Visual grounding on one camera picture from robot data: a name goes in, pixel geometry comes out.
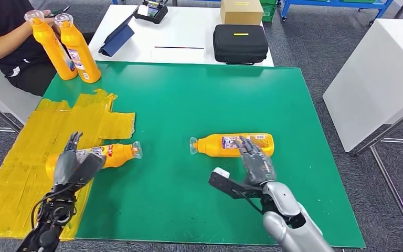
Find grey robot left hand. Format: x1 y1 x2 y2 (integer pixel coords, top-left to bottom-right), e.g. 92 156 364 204
52 131 84 187

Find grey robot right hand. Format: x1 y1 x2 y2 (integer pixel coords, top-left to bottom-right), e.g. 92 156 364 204
234 135 277 187

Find person's right hand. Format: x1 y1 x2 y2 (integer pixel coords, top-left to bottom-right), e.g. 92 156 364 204
43 19 61 36

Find black phone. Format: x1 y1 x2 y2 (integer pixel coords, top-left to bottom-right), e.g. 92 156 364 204
48 6 71 18

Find orange plastic bottle clear cap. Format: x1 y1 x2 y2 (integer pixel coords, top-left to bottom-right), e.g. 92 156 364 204
189 133 275 158
54 13 102 84
45 141 143 182
24 9 79 81

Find yellow taped plastic sheet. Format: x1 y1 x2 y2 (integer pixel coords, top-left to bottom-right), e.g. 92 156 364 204
0 89 136 240

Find person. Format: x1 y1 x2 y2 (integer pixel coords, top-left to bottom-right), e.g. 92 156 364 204
0 0 96 97

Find blue tablet folio case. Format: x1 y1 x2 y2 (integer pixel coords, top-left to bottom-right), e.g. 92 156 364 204
98 14 135 57

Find green table mat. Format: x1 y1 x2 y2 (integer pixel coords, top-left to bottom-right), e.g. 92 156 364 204
41 60 366 248

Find white side table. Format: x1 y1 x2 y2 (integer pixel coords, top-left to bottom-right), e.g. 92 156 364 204
322 19 403 153
0 60 43 126

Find black handheld controller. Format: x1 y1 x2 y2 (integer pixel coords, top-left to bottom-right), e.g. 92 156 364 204
132 0 169 25

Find black zipped carry case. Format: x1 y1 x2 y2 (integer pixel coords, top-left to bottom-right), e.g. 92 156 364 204
213 24 269 66

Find white desk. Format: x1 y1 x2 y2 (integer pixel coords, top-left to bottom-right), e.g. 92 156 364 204
88 4 275 67

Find thin dark rod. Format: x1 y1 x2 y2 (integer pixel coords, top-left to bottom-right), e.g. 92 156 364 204
154 46 205 50

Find green plastic crate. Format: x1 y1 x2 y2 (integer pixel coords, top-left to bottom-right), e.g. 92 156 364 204
261 0 279 22

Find brown cardboard box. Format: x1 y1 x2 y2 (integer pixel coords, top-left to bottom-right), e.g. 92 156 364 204
220 0 265 26

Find blue metal rack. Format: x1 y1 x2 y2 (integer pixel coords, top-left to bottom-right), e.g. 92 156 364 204
279 0 395 22

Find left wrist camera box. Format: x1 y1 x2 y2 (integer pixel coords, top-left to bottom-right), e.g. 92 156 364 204
70 153 107 188

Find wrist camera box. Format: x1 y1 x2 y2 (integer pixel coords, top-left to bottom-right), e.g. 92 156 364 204
70 153 107 188
208 166 263 200

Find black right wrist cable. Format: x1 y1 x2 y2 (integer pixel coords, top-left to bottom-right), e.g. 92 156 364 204
239 189 266 216

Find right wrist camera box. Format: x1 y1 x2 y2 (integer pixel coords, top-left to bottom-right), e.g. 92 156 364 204
208 166 263 200

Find silver metal table frame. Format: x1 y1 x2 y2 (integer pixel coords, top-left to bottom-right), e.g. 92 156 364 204
0 93 23 134
356 102 403 249

